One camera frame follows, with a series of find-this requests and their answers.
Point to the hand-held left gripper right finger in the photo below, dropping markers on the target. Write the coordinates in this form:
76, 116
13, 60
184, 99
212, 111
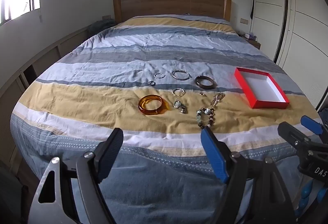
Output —
212, 152

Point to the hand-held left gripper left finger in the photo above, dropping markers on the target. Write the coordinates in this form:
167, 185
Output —
112, 152

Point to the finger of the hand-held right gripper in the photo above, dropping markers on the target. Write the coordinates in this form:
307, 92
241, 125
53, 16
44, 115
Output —
311, 124
292, 135

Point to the amber bangle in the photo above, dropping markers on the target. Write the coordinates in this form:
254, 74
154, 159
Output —
143, 110

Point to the red cardboard box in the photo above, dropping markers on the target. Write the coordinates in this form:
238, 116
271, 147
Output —
264, 88

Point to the small earring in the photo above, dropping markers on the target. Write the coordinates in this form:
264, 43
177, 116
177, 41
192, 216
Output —
202, 94

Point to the silver wristwatch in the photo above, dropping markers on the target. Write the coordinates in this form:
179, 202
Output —
177, 104

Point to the blue plastic objects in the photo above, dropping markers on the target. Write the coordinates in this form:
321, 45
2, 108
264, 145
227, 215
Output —
306, 193

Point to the dark brown bangle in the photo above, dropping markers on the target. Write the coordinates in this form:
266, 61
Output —
198, 83

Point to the large silver bangle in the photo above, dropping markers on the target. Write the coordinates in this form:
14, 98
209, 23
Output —
172, 74

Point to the wooden nightstand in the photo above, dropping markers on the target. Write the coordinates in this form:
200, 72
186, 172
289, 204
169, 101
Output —
255, 44

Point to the white wardrobe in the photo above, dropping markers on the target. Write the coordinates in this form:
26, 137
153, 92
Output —
302, 21

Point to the tissue box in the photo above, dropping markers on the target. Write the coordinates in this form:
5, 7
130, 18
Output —
250, 36

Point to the bed with striped duvet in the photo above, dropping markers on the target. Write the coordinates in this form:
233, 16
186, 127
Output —
153, 42

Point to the dark cloth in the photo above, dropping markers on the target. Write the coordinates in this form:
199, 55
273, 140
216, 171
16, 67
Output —
101, 26

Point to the wooden headboard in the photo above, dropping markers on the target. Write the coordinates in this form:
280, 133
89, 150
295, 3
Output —
169, 6

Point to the low wall cabinet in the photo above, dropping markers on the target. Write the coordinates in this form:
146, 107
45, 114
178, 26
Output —
38, 60

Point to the wall switch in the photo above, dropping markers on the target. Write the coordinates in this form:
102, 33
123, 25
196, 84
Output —
106, 17
244, 21

